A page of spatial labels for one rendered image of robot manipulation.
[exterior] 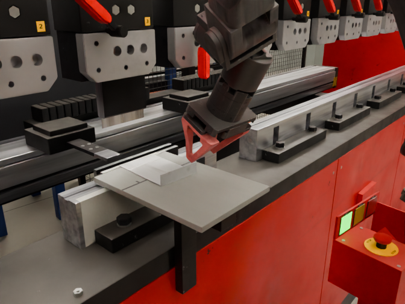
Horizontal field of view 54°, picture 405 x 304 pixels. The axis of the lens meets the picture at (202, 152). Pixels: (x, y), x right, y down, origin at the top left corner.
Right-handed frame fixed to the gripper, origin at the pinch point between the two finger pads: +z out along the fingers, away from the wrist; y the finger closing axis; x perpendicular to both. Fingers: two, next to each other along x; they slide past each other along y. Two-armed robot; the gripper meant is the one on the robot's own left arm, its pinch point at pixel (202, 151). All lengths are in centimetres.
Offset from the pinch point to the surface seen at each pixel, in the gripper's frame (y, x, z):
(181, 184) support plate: 1.3, 0.0, 7.6
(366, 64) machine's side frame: -213, -39, 39
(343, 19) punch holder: -89, -24, -7
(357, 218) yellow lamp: -43, 24, 17
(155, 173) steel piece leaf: 1.6, -5.9, 10.7
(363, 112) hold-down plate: -106, -3, 21
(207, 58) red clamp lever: -14.4, -16.5, -5.3
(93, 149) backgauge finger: 2.5, -22.2, 19.5
